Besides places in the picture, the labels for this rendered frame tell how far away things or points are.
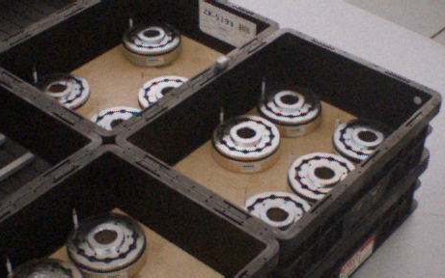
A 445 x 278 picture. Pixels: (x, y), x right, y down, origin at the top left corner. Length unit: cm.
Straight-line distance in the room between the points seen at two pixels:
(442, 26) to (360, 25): 147
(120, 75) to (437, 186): 57
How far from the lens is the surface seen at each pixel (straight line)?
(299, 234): 102
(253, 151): 124
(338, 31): 184
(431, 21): 334
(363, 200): 117
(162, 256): 112
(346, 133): 128
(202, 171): 125
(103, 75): 145
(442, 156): 153
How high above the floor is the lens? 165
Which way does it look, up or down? 39 degrees down
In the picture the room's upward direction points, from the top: 1 degrees clockwise
